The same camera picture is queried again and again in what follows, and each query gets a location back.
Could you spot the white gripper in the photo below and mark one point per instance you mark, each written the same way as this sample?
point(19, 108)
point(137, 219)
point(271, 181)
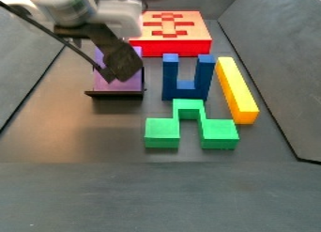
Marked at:
point(121, 15)

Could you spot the purple U-shaped block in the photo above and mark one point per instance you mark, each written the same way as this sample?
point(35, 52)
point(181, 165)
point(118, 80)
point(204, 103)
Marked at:
point(131, 85)

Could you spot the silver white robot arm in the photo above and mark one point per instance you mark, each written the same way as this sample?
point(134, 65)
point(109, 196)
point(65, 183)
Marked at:
point(118, 16)

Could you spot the red slotted board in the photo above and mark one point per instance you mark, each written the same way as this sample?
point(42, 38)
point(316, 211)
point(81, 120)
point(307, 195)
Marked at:
point(173, 32)

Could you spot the blue U-shaped block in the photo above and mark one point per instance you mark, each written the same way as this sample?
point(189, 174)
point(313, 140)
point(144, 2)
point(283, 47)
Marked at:
point(188, 89)

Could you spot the yellow long bar block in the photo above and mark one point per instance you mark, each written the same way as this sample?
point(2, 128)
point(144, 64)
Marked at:
point(240, 99)

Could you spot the green stepped block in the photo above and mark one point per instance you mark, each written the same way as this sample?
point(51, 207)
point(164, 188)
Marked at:
point(217, 133)

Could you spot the black angle bracket fixture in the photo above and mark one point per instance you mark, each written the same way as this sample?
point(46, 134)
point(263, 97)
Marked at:
point(118, 94)

